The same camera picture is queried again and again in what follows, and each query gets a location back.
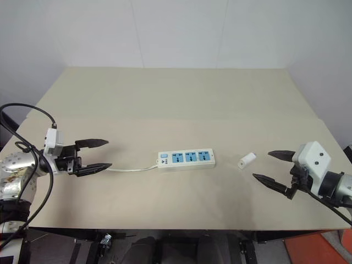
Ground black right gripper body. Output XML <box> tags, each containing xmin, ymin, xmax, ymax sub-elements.
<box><xmin>285</xmin><ymin>162</ymin><xmax>314</xmax><ymax>201</ymax></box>

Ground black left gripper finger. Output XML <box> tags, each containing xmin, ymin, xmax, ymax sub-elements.
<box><xmin>74</xmin><ymin>139</ymin><xmax>109</xmax><ymax>151</ymax></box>
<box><xmin>73</xmin><ymin>163</ymin><xmax>113</xmax><ymax>178</ymax></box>

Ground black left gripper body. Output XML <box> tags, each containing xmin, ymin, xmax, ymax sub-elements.
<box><xmin>54</xmin><ymin>143</ymin><xmax>83</xmax><ymax>175</ymax></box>

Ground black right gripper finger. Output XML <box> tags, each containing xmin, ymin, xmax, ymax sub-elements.
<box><xmin>267</xmin><ymin>150</ymin><xmax>295</xmax><ymax>163</ymax></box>
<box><xmin>252</xmin><ymin>173</ymin><xmax>290</xmax><ymax>194</ymax></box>

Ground small white plug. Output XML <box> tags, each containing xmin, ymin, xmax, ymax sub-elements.
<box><xmin>237</xmin><ymin>151</ymin><xmax>257</xmax><ymax>170</ymax></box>

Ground white power strip blue sockets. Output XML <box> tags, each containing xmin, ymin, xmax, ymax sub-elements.
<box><xmin>157</xmin><ymin>148</ymin><xmax>217</xmax><ymax>173</ymax></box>

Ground dark object at table side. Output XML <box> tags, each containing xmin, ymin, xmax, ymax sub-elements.
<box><xmin>343</xmin><ymin>145</ymin><xmax>352</xmax><ymax>167</ymax></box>

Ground orange floor object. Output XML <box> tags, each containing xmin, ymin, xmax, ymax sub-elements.
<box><xmin>283</xmin><ymin>230</ymin><xmax>352</xmax><ymax>264</ymax></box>

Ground small metal clamp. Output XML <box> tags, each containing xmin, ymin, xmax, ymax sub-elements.
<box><xmin>100</xmin><ymin>233</ymin><xmax>114</xmax><ymax>251</ymax></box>

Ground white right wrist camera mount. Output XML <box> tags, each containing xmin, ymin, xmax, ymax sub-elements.
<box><xmin>291</xmin><ymin>141</ymin><xmax>332</xmax><ymax>194</ymax></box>

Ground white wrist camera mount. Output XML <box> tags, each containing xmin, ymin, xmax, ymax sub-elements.
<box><xmin>43</xmin><ymin>128</ymin><xmax>65</xmax><ymax>157</ymax></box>
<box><xmin>291</xmin><ymin>141</ymin><xmax>332</xmax><ymax>194</ymax></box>

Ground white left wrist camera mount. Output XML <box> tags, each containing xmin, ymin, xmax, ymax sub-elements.
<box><xmin>43</xmin><ymin>128</ymin><xmax>65</xmax><ymax>157</ymax></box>

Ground thin white plastic tube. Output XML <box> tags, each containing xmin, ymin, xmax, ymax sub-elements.
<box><xmin>107</xmin><ymin>164</ymin><xmax>160</xmax><ymax>173</ymax></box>

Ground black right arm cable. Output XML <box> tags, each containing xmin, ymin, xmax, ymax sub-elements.
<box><xmin>304</xmin><ymin>188</ymin><xmax>352</xmax><ymax>228</ymax></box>

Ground black table frame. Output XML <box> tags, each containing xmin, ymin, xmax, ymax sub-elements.
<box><xmin>26</xmin><ymin>226</ymin><xmax>285</xmax><ymax>244</ymax></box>

